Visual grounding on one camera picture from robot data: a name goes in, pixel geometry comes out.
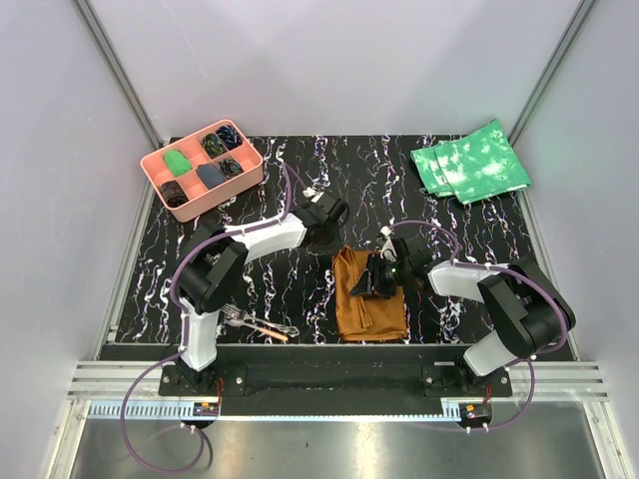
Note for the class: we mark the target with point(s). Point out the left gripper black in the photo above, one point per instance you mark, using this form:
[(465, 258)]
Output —
[(332, 246)]

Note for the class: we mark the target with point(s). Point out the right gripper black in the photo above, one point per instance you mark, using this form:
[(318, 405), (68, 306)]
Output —
[(363, 286)]

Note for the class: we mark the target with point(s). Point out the orange cloth napkin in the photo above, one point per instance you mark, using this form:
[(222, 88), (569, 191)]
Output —
[(364, 318)]

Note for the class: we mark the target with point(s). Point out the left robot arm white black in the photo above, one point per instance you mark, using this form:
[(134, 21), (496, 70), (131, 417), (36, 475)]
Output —
[(213, 261)]

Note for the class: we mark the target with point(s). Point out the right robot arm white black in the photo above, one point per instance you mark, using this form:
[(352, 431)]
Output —
[(528, 313)]

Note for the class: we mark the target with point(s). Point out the grey blue rolled napkin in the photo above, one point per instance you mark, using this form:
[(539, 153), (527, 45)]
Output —
[(210, 175)]

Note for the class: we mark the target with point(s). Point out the green rolled napkin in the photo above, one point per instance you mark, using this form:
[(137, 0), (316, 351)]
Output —
[(177, 163)]

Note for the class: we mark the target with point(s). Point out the black marble pattern mat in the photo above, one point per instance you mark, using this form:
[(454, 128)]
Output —
[(375, 177)]

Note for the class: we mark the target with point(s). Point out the dark patterned roll front right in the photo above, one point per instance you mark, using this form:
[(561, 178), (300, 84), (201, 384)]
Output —
[(230, 168)]

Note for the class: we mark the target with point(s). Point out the dark patterned roll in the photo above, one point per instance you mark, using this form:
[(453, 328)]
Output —
[(229, 136), (213, 145), (230, 168), (173, 194)]

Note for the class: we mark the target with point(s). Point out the dark patterned roll back right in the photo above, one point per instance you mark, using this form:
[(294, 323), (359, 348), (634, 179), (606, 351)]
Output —
[(229, 136)]

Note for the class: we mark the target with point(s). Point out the dark patterned roll back middle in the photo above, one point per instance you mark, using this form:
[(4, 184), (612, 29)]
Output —
[(213, 145)]

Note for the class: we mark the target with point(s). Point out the pink compartment tray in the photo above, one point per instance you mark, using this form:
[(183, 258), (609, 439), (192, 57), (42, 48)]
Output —
[(200, 198)]

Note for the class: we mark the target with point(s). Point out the silver fork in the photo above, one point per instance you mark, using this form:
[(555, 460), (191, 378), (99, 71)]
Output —
[(239, 317)]

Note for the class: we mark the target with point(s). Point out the dark patterned roll front left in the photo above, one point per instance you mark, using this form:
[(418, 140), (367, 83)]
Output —
[(173, 194)]

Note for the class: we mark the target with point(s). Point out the green white patterned napkins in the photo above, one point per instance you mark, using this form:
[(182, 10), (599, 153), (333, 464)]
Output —
[(473, 168)]

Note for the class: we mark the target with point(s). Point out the wooden handled spoon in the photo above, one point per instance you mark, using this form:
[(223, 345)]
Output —
[(273, 334)]

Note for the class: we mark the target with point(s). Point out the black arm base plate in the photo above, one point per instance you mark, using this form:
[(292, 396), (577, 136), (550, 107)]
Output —
[(428, 370)]

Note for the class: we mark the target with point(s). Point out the aluminium frame rail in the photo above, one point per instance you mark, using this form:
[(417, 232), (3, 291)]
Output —
[(396, 392)]

